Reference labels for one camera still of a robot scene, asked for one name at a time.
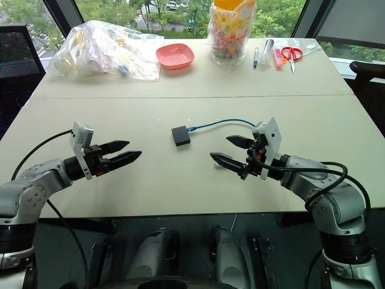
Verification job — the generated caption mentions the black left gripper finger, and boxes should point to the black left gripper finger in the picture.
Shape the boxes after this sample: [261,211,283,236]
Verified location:
[100,140,131,154]
[103,151,143,173]

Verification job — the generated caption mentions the bag of colourful snacks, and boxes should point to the bag of colourful snacks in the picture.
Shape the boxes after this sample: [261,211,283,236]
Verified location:
[206,0,257,72]

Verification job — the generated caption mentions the blue cable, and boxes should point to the blue cable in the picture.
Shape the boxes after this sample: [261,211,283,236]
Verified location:
[186,119,256,133]

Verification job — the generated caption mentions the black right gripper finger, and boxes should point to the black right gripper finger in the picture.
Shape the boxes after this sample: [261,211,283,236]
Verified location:
[209,152,251,181]
[226,135,256,150]

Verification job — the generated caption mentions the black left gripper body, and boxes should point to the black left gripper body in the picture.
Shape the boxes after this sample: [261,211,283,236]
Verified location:
[82,144,111,178]

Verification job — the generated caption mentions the small clear plastic bag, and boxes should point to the small clear plastic bag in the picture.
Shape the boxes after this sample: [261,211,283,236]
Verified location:
[296,38,321,56]

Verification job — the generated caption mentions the clear plastic bag of items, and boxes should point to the clear plastic bag of items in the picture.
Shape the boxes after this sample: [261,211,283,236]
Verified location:
[48,20,165,82]

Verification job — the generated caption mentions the small black box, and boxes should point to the small black box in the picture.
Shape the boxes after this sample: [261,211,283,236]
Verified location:
[171,125,191,148]

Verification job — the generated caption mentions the black mesh office chair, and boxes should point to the black mesh office chair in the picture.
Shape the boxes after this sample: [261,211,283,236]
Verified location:
[0,24,46,100]

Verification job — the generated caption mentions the red handled scissors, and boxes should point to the red handled scissors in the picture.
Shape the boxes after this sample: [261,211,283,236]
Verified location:
[281,46,304,74]

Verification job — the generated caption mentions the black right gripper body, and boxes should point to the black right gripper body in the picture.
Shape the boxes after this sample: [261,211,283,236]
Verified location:
[244,132,268,179]

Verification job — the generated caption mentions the grey left robot leg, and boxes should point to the grey left robot leg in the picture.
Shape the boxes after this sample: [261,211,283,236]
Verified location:
[125,227,180,282]

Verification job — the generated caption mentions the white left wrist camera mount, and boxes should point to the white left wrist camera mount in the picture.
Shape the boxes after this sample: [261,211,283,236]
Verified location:
[70,121,95,181]

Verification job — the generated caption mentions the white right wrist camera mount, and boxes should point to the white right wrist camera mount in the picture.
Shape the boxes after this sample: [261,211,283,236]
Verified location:
[251,116,284,181]

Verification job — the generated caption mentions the pink plastic bowl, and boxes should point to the pink plastic bowl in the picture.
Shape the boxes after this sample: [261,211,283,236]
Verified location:
[155,43,196,71]

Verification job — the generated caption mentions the grey right robot leg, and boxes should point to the grey right robot leg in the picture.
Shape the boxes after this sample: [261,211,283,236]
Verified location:
[209,224,250,287]

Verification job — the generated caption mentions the grey robot leg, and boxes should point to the grey robot leg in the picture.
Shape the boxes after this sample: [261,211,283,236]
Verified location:
[209,224,250,287]
[125,227,180,282]

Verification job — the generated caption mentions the clear plastic tube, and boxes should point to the clear plastic tube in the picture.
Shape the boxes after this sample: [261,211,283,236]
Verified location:
[259,39,275,71]

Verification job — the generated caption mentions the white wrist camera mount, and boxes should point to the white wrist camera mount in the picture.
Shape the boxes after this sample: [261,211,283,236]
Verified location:
[70,121,95,181]
[251,116,284,181]

